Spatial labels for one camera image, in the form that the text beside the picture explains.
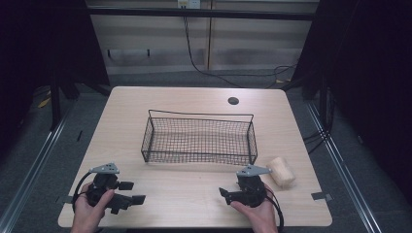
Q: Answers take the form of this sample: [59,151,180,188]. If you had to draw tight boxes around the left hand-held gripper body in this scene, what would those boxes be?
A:
[86,162,134,216]

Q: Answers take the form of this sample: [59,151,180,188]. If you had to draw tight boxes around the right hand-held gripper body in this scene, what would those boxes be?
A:
[230,164,273,209]

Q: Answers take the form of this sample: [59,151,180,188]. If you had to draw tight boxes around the beige bread roll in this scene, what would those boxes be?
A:
[265,156,296,188]

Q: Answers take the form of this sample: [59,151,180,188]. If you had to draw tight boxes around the black wire mesh basket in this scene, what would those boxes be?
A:
[140,109,259,167]

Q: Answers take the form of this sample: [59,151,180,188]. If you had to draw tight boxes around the person's right hand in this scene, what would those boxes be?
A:
[229,183,280,233]

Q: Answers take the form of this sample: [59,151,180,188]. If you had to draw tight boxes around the person's left hand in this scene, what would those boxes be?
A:
[70,182,116,233]

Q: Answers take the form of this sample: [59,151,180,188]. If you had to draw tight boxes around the grey tape strip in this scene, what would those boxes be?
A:
[55,194,74,205]
[310,191,334,202]

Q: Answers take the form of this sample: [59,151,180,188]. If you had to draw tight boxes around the black metal stand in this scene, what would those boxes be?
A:
[49,73,63,132]

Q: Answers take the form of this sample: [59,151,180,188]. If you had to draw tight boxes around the yellow floor tape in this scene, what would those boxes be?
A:
[36,90,52,110]

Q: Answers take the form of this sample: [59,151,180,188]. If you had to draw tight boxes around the black curtain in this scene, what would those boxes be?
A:
[291,0,412,208]
[0,0,111,163]

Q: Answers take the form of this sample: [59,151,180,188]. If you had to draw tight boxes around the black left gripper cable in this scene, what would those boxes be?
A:
[71,171,94,213]

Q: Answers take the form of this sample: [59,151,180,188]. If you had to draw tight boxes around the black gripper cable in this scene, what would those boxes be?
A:
[71,171,94,213]
[264,186,286,233]

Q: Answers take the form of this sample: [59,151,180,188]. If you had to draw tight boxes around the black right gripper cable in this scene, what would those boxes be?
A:
[264,186,286,233]

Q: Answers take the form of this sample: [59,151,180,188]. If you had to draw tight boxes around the metal floor rail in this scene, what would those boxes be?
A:
[305,100,385,233]
[0,105,73,233]

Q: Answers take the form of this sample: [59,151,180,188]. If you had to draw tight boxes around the black floor cables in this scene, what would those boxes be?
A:
[302,88,336,155]

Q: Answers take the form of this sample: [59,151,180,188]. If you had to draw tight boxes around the black wall cable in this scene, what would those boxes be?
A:
[182,16,299,89]

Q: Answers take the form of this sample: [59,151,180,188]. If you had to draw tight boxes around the black horizontal frame bar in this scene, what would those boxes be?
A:
[86,7,318,22]

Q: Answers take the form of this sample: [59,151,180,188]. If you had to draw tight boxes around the white wall outlet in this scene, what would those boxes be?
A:
[177,0,202,10]

